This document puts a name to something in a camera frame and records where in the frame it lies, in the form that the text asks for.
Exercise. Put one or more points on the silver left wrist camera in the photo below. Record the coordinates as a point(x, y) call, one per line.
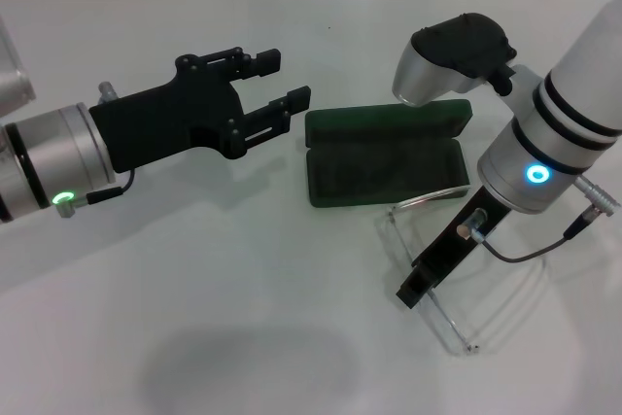
point(14, 84)

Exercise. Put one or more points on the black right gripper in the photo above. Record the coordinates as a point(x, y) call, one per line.
point(452, 245)

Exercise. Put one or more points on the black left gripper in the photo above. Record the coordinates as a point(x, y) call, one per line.
point(165, 118)

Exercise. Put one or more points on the clear white plastic glasses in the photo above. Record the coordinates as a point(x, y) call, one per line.
point(396, 235)

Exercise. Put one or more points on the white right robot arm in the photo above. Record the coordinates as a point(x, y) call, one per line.
point(563, 109)

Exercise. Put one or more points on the green glasses case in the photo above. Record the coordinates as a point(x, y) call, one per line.
point(389, 172)

